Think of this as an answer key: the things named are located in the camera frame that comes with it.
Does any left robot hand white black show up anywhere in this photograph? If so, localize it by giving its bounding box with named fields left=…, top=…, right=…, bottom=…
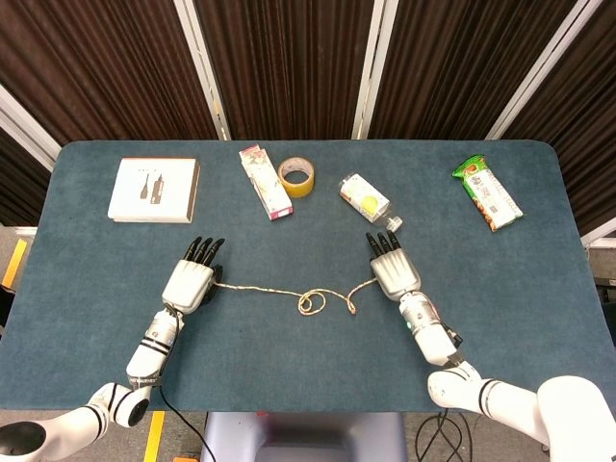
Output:
left=161, top=236, right=226, bottom=315

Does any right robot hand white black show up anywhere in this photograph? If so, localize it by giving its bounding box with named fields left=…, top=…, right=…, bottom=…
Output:
left=365, top=229, right=424, bottom=302

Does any beige twisted rope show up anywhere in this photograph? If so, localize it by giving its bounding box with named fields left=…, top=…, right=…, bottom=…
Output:
left=214, top=277, right=381, bottom=317

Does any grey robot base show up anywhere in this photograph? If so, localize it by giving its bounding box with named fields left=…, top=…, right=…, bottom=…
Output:
left=200, top=411, right=406, bottom=462

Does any clear plastic drink bottle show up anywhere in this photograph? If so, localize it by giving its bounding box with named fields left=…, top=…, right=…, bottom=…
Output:
left=338, top=172, right=404, bottom=234

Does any white flat cardboard box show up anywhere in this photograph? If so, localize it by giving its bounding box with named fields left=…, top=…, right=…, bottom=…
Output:
left=106, top=157, right=201, bottom=225

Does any green white snack packet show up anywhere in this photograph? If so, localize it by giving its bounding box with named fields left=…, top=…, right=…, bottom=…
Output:
left=451, top=154, right=525, bottom=233

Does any yellow packing tape roll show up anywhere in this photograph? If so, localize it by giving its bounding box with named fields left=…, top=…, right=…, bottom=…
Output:
left=277, top=156, right=317, bottom=198

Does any long pink white carton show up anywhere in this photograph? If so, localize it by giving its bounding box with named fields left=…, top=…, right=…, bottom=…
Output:
left=238, top=145, right=295, bottom=222

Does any blue felt table mat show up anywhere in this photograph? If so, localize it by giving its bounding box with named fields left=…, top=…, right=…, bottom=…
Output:
left=0, top=139, right=616, bottom=414

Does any yellow floor tape strip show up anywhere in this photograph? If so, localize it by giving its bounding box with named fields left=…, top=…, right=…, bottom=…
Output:
left=1, top=239, right=29, bottom=286
left=142, top=411, right=167, bottom=462

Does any brown pleated partition panel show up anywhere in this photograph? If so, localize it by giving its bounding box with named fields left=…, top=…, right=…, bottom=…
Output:
left=500, top=0, right=616, bottom=237
left=0, top=0, right=220, bottom=145
left=192, top=0, right=379, bottom=141
left=368, top=0, right=578, bottom=141
left=0, top=127, right=54, bottom=227

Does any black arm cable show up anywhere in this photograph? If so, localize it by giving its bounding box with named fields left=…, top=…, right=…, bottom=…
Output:
left=157, top=383, right=217, bottom=462

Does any black floor cable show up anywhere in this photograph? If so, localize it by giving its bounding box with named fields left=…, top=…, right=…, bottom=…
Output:
left=416, top=408, right=475, bottom=462

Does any white partition frame post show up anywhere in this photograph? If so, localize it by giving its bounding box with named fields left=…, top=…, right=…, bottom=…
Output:
left=484, top=0, right=605, bottom=141
left=351, top=0, right=400, bottom=141
left=0, top=84, right=63, bottom=172
left=579, top=218, right=616, bottom=249
left=173, top=0, right=233, bottom=141

